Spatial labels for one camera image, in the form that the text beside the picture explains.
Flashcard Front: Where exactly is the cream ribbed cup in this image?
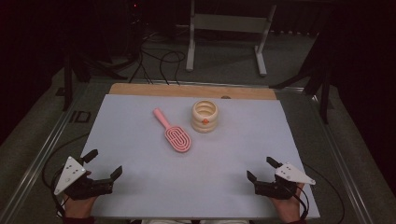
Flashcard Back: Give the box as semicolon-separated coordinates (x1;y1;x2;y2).
191;100;219;134

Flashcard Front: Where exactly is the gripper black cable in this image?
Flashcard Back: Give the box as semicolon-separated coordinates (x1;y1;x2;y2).
41;133;90;218
292;162;346;224

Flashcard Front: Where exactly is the pale lilac board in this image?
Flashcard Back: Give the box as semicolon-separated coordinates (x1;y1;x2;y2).
82;93;321;219

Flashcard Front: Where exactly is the person's right hand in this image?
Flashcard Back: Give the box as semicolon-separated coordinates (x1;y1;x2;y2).
270;184;304;224

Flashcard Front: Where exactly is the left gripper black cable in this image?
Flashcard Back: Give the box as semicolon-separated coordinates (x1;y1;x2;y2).
41;133;90;218

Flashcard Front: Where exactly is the black tripod stand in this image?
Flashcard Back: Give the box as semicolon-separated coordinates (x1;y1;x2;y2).
269;31;332;125
62;52;129;112

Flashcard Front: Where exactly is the pink hairbrush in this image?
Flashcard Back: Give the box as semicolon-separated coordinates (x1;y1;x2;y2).
152;107;191;153

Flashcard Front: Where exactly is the person's left hand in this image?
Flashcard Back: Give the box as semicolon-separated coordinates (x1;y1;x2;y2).
64;195;96;218

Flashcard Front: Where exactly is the black looped floor cable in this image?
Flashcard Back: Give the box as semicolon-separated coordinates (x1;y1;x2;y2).
129;31;187;86

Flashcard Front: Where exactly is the white metal stand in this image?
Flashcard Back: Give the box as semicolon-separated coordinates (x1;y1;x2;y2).
185;0;277;77

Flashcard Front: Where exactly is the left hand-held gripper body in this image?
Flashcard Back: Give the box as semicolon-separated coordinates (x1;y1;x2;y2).
54;156;115;201

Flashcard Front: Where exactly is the aluminium floor rail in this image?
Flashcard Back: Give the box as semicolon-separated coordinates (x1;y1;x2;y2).
0;82;90;224
307;92;376;224

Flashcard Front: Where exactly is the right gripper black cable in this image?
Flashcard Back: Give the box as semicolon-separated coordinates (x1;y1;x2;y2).
292;162;346;224

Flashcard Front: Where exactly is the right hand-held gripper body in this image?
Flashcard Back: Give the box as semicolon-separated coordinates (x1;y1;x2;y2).
254;161;317;201

